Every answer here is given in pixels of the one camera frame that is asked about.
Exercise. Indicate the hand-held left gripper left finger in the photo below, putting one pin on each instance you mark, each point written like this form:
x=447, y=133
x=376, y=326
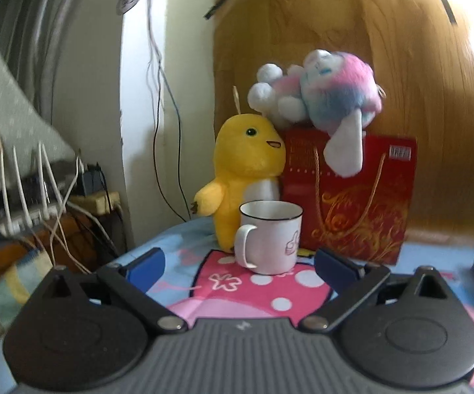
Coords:
x=148, y=269

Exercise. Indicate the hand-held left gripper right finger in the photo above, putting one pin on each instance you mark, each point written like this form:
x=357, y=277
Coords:
x=335, y=269

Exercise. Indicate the red gift bag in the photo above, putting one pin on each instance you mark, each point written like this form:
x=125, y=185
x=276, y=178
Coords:
x=368, y=209

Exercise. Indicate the white enamel mug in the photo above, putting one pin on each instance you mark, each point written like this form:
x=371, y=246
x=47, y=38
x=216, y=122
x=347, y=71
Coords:
x=271, y=242

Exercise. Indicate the printed cartoon blanket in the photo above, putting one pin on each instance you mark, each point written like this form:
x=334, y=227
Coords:
x=257, y=295

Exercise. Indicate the yellowed power strip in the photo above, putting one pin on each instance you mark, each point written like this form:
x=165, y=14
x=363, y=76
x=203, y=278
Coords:
x=95, y=202

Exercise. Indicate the black plug adapter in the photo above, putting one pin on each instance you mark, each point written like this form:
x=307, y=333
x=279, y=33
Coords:
x=92, y=179

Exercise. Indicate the white router with antennas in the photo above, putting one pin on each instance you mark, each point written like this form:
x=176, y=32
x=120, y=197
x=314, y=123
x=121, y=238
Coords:
x=19, y=213

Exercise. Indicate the yellow plush duck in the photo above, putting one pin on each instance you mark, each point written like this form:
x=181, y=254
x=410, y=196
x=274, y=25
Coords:
x=241, y=156

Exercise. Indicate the pink and blue plush toy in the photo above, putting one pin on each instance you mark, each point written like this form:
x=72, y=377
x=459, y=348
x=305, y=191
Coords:
x=331, y=86

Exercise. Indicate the grey dotted cloth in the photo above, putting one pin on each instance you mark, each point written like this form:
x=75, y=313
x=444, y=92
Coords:
x=11, y=119

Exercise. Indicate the grey curtain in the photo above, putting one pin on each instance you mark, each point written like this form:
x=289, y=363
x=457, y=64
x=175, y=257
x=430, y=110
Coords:
x=35, y=28

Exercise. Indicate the black tape strip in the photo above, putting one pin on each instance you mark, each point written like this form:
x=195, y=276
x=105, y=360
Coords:
x=219, y=3
x=446, y=2

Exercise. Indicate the round white wall sticker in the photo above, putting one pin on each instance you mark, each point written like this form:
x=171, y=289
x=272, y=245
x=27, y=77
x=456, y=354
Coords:
x=128, y=1

